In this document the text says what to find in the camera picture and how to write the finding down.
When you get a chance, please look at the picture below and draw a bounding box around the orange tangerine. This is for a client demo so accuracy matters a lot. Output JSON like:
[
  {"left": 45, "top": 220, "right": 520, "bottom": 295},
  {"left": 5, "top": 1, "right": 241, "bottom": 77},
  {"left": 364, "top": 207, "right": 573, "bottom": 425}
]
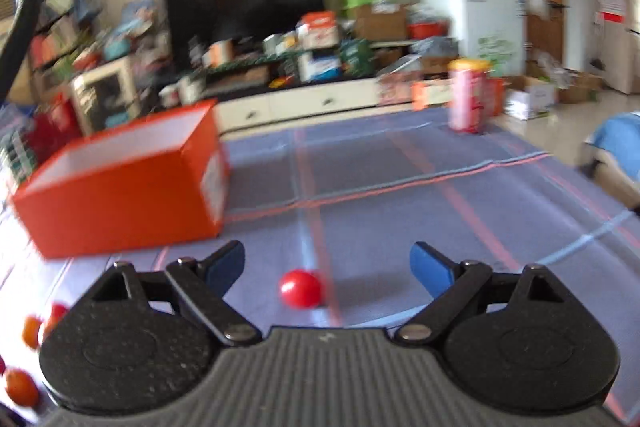
[
  {"left": 22, "top": 315, "right": 42, "bottom": 350},
  {"left": 3, "top": 369, "right": 40, "bottom": 409}
]

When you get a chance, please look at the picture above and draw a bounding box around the orange cardboard box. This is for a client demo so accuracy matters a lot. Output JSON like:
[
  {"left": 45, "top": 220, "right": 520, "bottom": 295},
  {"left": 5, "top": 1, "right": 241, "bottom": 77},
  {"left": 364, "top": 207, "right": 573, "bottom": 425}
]
[{"left": 11, "top": 102, "right": 230, "bottom": 259}]

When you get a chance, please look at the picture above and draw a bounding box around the red tomato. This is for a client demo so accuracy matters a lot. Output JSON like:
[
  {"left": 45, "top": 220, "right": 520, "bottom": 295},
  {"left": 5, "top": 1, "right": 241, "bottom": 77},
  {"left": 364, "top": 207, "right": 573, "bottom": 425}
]
[{"left": 279, "top": 270, "right": 324, "bottom": 309}]

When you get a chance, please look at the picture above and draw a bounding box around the blue plaid tablecloth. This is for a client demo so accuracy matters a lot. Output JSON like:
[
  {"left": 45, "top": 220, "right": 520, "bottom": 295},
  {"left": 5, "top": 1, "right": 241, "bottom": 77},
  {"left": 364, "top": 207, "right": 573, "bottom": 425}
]
[{"left": 0, "top": 106, "right": 640, "bottom": 427}]

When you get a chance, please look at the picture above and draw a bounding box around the white glass-door cabinet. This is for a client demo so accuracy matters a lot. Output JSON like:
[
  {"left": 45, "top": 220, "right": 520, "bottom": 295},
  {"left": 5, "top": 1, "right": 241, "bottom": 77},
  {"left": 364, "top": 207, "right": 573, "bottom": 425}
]
[{"left": 70, "top": 56, "right": 141, "bottom": 136}]

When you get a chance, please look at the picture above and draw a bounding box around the white TV cabinet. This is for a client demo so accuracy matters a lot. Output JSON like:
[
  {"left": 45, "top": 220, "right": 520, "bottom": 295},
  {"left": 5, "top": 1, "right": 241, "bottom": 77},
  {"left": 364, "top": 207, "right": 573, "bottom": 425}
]
[{"left": 215, "top": 78, "right": 380, "bottom": 133}]

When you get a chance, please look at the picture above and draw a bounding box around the red yellow-lidded canister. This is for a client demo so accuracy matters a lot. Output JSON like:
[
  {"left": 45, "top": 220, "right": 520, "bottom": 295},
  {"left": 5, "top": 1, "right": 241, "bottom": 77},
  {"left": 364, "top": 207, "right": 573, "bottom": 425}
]
[{"left": 448, "top": 58, "right": 490, "bottom": 134}]

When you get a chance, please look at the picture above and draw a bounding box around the white chest freezer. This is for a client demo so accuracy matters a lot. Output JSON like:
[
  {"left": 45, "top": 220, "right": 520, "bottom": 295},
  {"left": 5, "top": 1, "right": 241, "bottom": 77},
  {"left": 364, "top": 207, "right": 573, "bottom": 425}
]
[{"left": 420, "top": 0, "right": 526, "bottom": 77}]

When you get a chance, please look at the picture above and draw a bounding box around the dark bookshelf left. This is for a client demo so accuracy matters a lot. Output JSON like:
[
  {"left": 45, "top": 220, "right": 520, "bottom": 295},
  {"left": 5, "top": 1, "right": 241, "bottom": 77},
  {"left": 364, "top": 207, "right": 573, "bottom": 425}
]
[{"left": 27, "top": 0, "right": 102, "bottom": 103}]

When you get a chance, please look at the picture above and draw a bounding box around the brown cardboard box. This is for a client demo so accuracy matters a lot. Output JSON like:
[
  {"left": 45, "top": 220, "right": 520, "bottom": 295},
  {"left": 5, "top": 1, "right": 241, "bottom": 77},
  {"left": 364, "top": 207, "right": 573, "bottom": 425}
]
[{"left": 352, "top": 4, "right": 408, "bottom": 42}]

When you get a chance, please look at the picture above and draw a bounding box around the red white carton box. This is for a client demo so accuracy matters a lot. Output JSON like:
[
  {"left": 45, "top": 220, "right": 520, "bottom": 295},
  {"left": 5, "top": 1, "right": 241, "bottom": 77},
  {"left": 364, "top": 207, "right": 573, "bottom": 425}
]
[{"left": 296, "top": 11, "right": 340, "bottom": 50}]

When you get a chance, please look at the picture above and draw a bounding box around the black cable loop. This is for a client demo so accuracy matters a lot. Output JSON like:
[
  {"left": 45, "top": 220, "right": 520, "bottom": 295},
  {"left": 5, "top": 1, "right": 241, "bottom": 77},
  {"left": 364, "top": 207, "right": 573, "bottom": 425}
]
[{"left": 0, "top": 0, "right": 42, "bottom": 103}]

